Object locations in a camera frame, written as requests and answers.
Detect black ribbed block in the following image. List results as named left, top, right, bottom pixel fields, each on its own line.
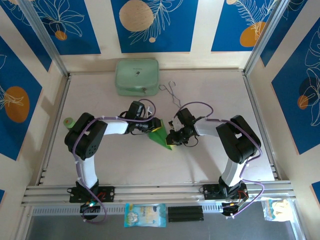
left=167, top=206, right=205, bottom=223

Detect blue snack packet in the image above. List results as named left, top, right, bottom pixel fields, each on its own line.
left=124, top=202, right=167, bottom=228

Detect aluminium table side rail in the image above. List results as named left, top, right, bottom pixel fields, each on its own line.
left=242, top=73, right=279, bottom=181
left=36, top=73, right=72, bottom=187

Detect grey slotted cable duct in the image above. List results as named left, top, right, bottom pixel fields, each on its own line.
left=32, top=204, right=266, bottom=217

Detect small green tape roll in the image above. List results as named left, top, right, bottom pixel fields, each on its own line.
left=63, top=117, right=76, bottom=130

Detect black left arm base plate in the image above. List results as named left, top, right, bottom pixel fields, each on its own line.
left=69, top=186, right=116, bottom=203

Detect green paper sheet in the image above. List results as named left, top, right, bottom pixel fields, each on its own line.
left=147, top=119, right=176, bottom=152

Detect mint green zip pouch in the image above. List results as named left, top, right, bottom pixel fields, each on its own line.
left=114, top=58, right=161, bottom=97

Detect aluminium frame post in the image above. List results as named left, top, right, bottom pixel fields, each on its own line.
left=18, top=0, right=71, bottom=77
left=243, top=0, right=292, bottom=76

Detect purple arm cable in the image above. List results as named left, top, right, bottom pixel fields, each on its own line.
left=73, top=98, right=157, bottom=225
left=174, top=101, right=266, bottom=221

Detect wide aluminium frame rail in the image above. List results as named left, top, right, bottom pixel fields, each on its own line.
left=21, top=179, right=297, bottom=207

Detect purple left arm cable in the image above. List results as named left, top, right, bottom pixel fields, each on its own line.
left=73, top=98, right=157, bottom=225

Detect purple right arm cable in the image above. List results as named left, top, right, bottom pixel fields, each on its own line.
left=174, top=101, right=266, bottom=221

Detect clear bag with yellow pieces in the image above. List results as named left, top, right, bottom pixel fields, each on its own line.
left=260, top=196, right=292, bottom=222

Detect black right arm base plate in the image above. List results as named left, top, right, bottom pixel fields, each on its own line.
left=202, top=184, right=250, bottom=201

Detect metal wire tongs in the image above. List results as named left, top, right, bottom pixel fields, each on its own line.
left=158, top=81, right=185, bottom=110

